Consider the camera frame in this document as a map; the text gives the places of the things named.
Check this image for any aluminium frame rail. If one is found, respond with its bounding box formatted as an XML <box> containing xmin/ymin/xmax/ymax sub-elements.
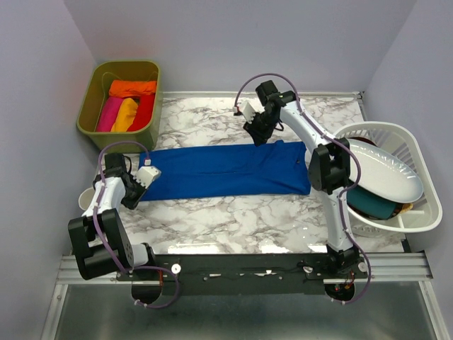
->
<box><xmin>56</xmin><ymin>253</ymin><xmax>433</xmax><ymax>285</ymax></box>

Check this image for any red rolled t shirt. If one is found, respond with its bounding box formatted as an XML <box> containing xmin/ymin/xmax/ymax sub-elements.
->
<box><xmin>127</xmin><ymin>93</ymin><xmax>155</xmax><ymax>132</ymax></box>

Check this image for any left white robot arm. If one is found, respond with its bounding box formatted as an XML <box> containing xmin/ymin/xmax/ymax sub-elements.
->
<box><xmin>68</xmin><ymin>153</ymin><xmax>161</xmax><ymax>280</ymax></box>

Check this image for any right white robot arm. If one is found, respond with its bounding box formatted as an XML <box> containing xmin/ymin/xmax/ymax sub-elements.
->
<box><xmin>240</xmin><ymin>81</ymin><xmax>360</xmax><ymax>278</ymax></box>

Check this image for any pink rolled t shirt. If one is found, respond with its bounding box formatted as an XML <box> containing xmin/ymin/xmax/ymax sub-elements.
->
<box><xmin>96</xmin><ymin>96</ymin><xmax>123</xmax><ymax>132</ymax></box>

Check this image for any white round plate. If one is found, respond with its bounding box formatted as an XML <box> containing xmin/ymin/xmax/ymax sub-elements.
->
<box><xmin>348</xmin><ymin>138</ymin><xmax>424</xmax><ymax>203</ymax></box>

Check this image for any olive green plastic bin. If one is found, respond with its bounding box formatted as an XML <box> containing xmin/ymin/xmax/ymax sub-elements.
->
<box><xmin>76</xmin><ymin>60</ymin><xmax>163</xmax><ymax>154</ymax></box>

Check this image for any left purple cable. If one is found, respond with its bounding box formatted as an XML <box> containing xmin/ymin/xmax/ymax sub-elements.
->
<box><xmin>92</xmin><ymin>140</ymin><xmax>180</xmax><ymax>310</ymax></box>

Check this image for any orange rolled t shirt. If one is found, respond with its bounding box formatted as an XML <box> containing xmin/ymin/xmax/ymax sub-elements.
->
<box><xmin>108</xmin><ymin>79</ymin><xmax>157</xmax><ymax>98</ymax></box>

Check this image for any dark brown bowl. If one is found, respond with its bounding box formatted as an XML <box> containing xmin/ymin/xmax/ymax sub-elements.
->
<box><xmin>350</xmin><ymin>136</ymin><xmax>377</xmax><ymax>147</ymax></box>

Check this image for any teal round plate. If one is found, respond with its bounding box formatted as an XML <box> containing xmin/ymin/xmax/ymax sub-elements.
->
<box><xmin>347</xmin><ymin>186</ymin><xmax>403</xmax><ymax>220</ymax></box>

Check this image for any white plastic laundry basket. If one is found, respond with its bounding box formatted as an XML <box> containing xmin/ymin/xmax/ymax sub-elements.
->
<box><xmin>335</xmin><ymin>121</ymin><xmax>442</xmax><ymax>234</ymax></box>

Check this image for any blue printed t shirt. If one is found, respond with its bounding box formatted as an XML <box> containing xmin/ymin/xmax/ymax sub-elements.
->
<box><xmin>142</xmin><ymin>140</ymin><xmax>311</xmax><ymax>201</ymax></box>

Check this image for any yellow rolled t shirt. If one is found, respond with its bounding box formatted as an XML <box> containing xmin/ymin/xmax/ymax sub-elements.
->
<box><xmin>110</xmin><ymin>98</ymin><xmax>138</xmax><ymax>132</ymax></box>

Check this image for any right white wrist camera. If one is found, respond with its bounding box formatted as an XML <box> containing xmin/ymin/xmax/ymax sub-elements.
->
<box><xmin>233</xmin><ymin>101</ymin><xmax>258</xmax><ymax>124</ymax></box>

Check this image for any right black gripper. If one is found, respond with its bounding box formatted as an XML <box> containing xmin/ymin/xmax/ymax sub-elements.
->
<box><xmin>242</xmin><ymin>111</ymin><xmax>277</xmax><ymax>147</ymax></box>

